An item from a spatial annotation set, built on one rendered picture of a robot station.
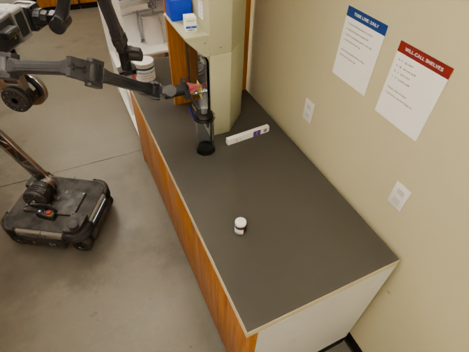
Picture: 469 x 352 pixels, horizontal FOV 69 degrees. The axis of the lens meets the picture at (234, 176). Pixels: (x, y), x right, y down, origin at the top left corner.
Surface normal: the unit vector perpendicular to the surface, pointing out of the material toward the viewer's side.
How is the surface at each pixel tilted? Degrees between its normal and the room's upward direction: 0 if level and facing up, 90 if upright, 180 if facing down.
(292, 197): 0
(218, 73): 90
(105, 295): 0
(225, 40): 90
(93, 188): 0
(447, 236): 90
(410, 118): 90
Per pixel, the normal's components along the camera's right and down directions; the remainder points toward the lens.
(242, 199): 0.03, -0.70
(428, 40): -0.90, 0.29
